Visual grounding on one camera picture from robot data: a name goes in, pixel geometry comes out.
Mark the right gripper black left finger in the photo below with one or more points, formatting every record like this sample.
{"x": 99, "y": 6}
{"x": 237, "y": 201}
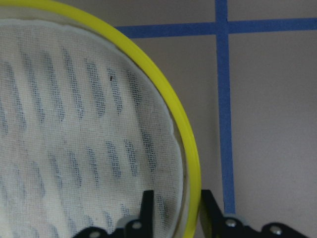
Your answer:
{"x": 138, "y": 226}

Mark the yellow steamer basket with cloth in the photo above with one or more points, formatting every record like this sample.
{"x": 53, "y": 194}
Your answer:
{"x": 87, "y": 124}

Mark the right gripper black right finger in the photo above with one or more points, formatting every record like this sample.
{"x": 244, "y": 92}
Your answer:
{"x": 214, "y": 223}

